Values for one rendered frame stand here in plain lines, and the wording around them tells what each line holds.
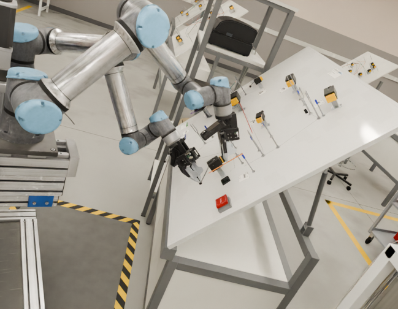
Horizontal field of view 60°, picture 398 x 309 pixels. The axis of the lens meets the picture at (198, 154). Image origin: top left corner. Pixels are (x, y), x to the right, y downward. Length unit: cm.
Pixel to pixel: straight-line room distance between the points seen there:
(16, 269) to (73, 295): 38
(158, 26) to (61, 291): 169
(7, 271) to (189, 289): 99
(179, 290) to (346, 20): 891
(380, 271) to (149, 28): 89
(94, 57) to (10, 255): 140
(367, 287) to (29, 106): 101
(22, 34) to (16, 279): 120
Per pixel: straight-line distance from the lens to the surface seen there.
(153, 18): 108
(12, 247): 223
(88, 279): 239
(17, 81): 120
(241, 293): 167
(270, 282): 165
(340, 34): 990
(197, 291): 163
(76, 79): 109
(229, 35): 239
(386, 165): 557
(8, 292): 205
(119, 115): 143
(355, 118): 147
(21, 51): 168
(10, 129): 127
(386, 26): 1045
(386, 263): 98
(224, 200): 136
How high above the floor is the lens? 183
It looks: 26 degrees down
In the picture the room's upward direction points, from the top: 22 degrees clockwise
